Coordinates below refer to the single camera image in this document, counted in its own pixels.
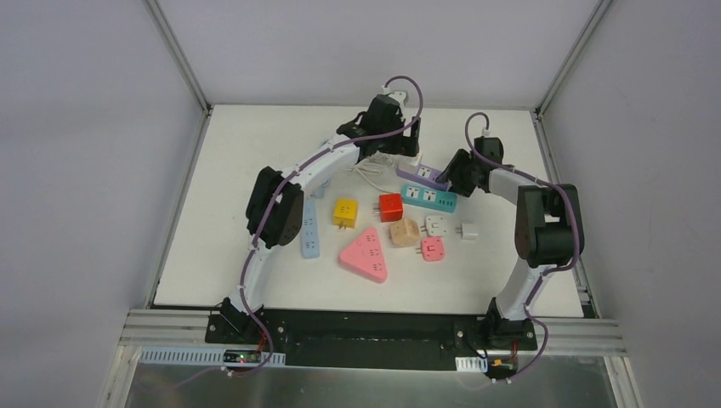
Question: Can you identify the purple power strip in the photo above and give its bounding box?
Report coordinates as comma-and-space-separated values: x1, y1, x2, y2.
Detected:
395, 165, 449, 191

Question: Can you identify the teal power strip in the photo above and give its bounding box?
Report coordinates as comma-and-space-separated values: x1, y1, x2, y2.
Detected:
400, 184, 457, 213

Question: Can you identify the small white plug adapter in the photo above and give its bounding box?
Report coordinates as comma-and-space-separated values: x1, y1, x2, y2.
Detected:
456, 223, 480, 241

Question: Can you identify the red cube socket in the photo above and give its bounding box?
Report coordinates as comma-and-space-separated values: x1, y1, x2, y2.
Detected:
374, 193, 404, 223

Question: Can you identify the pink plug adapter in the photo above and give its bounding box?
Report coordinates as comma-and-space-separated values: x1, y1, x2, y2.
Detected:
417, 236, 446, 263

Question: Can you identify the beige cube socket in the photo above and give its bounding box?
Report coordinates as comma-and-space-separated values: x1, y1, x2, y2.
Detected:
389, 218, 421, 247

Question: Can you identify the yellow cube socket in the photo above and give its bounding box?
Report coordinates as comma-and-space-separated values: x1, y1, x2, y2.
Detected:
332, 198, 358, 229

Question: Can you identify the pink power strip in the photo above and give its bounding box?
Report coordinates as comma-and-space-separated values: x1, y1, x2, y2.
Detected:
338, 227, 389, 284

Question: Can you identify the white cube socket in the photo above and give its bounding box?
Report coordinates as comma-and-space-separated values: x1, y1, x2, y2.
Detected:
397, 153, 423, 168

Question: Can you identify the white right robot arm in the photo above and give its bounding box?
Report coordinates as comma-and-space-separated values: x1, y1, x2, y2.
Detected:
438, 136, 585, 349

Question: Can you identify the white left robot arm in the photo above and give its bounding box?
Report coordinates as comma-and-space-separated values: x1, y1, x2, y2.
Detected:
226, 89, 420, 344

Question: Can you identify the white coiled cable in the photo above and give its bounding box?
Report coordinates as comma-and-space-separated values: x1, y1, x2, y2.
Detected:
349, 156, 402, 194

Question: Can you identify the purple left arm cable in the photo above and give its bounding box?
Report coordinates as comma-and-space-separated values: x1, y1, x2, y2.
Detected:
224, 75, 424, 378

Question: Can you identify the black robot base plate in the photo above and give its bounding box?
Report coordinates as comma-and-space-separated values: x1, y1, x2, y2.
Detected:
205, 302, 537, 371

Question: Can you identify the aluminium frame rail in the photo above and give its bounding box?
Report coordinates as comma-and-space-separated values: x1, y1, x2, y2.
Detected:
142, 0, 212, 116

